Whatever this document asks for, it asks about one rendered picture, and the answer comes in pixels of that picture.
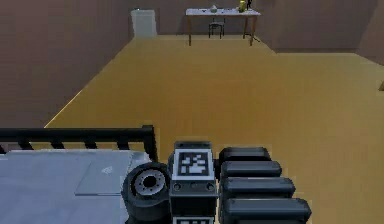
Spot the white top wooden table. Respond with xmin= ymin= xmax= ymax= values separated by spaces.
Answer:
xmin=185 ymin=8 xmax=262 ymax=47

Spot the black chair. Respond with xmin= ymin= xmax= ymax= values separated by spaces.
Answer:
xmin=208 ymin=18 xmax=226 ymax=40

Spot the black frame white bed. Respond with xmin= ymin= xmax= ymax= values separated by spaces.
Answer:
xmin=0 ymin=125 xmax=159 ymax=224

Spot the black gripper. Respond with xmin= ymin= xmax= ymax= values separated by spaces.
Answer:
xmin=121 ymin=161 xmax=172 ymax=224

